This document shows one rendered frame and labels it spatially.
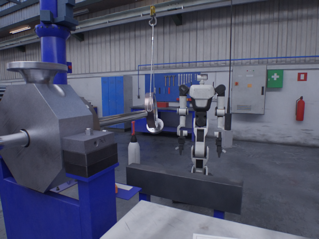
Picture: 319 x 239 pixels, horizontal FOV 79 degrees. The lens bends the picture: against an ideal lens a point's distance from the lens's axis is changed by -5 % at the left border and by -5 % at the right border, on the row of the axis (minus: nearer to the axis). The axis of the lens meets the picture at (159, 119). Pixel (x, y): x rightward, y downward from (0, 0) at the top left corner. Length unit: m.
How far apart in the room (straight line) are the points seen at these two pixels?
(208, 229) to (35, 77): 0.91
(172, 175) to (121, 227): 0.45
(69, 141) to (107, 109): 6.12
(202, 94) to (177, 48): 4.15
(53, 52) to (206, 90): 2.02
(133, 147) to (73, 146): 2.72
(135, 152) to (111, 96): 3.58
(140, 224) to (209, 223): 0.22
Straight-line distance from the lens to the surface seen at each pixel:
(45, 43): 3.12
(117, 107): 6.69
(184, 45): 6.32
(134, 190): 1.08
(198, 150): 2.37
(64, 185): 3.12
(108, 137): 0.90
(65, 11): 3.07
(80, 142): 0.81
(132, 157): 3.57
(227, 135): 1.47
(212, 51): 6.06
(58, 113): 0.89
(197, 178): 1.05
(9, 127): 1.17
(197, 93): 2.36
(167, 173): 1.09
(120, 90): 6.59
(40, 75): 1.04
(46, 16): 3.05
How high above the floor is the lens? 1.29
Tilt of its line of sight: 8 degrees down
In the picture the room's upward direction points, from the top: straight up
